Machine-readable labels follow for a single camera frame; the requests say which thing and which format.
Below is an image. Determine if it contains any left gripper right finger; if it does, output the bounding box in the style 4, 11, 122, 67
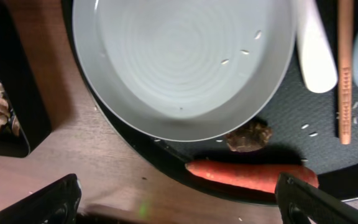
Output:
275, 173, 358, 224

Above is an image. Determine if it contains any grey plate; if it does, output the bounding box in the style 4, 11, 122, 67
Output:
72, 0, 296, 142

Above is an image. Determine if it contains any brown food lump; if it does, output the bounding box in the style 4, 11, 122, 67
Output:
225, 121, 273, 152

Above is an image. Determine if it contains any black rectangular tray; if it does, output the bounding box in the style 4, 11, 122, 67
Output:
0, 1, 52, 157

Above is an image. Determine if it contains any white plastic fork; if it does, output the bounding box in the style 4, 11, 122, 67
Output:
295, 0, 338, 93

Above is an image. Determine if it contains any wooden chopstick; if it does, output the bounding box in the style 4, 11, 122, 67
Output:
337, 0, 354, 145

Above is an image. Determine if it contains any round black serving tray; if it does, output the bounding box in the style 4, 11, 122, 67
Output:
62, 1, 358, 205

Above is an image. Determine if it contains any orange carrot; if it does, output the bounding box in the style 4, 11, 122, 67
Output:
185, 160, 319, 193

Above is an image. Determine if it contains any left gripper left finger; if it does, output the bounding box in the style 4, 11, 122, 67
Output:
0, 174, 81, 224

